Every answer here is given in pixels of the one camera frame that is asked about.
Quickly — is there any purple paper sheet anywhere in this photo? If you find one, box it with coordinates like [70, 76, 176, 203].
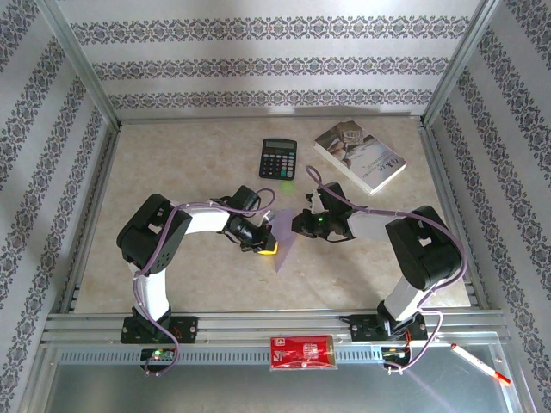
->
[267, 208, 298, 275]

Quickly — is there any steel sheet tray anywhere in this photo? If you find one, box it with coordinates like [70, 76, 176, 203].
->
[25, 346, 533, 413]

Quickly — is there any black calculator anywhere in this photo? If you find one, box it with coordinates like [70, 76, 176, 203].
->
[258, 138, 299, 182]

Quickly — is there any paperback book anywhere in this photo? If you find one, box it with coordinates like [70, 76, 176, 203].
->
[313, 120, 408, 197]

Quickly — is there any red packet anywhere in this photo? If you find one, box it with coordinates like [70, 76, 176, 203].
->
[269, 335, 340, 372]

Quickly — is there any right controller board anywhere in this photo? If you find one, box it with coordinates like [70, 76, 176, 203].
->
[381, 345, 413, 367]

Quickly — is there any controller board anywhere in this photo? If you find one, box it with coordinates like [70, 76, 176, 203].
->
[381, 345, 413, 367]
[140, 347, 178, 367]

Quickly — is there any left controller board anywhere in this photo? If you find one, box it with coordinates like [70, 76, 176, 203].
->
[140, 347, 178, 367]

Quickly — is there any red white pen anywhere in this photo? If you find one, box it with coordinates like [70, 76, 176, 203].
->
[449, 342, 513, 385]

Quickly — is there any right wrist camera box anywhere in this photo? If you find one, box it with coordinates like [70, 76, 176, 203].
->
[309, 182, 348, 214]

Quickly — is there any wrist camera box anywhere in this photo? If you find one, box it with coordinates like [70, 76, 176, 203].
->
[309, 182, 348, 214]
[226, 185, 276, 225]

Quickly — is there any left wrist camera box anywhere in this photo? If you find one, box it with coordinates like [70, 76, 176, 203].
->
[226, 185, 276, 225]

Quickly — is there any aluminium mounting rail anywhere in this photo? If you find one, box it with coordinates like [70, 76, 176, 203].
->
[40, 311, 510, 346]

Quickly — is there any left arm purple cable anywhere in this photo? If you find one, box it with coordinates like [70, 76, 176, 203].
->
[132, 188, 277, 378]

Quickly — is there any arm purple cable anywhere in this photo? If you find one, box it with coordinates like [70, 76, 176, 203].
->
[132, 188, 277, 378]
[305, 165, 468, 375]

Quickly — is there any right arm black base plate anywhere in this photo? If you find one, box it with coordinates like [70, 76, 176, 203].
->
[349, 313, 428, 344]

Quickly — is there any aluminium table edge rail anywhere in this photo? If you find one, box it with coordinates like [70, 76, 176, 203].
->
[118, 112, 425, 126]
[419, 124, 492, 311]
[58, 126, 122, 314]

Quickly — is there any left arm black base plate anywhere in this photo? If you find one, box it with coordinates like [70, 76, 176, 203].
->
[120, 316, 200, 345]

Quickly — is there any slotted grey cable duct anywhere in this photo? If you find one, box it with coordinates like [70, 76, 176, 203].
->
[58, 346, 388, 366]

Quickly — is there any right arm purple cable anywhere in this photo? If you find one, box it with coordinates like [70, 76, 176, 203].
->
[305, 165, 468, 375]

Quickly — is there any aluminium frame post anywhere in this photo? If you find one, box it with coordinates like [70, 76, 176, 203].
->
[419, 0, 505, 129]
[36, 0, 122, 130]

